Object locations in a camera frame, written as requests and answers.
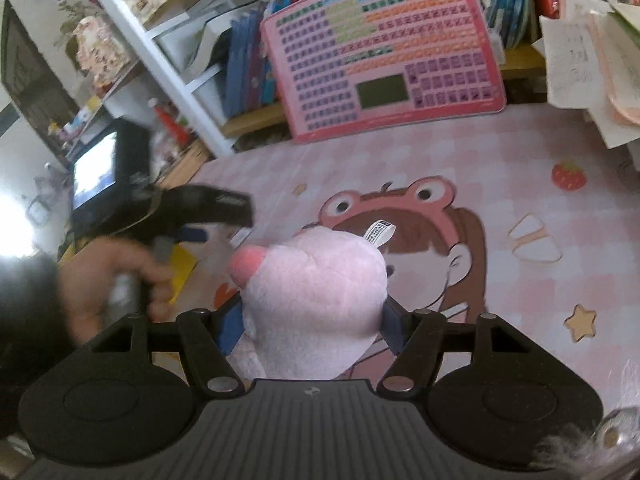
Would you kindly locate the floral bag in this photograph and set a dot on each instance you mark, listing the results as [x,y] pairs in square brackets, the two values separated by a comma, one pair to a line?
[100,50]

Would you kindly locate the stack of papers and books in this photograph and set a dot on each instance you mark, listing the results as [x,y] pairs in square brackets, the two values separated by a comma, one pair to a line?
[580,60]

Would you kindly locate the white shelf unit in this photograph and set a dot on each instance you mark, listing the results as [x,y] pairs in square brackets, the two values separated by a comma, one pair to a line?
[150,60]

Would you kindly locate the pink learning tablet toy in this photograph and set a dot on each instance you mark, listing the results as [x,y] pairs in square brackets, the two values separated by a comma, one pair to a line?
[380,50]

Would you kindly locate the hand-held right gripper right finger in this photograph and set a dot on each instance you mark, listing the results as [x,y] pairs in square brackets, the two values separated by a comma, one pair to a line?
[395,327]

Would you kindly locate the grey furry cuff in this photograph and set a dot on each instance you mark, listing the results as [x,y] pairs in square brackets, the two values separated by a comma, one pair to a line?
[575,447]

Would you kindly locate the row of thin leaning books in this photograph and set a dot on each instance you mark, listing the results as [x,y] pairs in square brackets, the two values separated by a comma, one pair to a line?
[505,0]

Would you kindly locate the pink plush pig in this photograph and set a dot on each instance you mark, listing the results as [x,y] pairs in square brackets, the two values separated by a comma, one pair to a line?
[315,300]

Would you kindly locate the pink printed tablecloth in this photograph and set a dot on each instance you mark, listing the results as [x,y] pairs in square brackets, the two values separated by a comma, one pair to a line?
[525,210]

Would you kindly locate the person's left hand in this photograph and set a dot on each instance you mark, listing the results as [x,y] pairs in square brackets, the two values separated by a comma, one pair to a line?
[100,280]

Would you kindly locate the red bottle with white cap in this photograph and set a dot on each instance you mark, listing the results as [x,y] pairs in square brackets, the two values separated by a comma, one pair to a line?
[172,122]

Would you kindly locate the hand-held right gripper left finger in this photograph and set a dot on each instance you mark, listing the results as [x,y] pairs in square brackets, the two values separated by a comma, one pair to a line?
[230,325]

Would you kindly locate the row of blue books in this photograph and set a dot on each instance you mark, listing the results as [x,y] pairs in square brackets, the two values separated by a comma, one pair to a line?
[250,60]

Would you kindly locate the yellow cardboard box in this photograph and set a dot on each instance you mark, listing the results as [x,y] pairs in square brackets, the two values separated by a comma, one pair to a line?
[182,270]

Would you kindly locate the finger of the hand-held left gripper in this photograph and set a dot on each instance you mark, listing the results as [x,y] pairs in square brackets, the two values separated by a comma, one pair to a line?
[194,235]

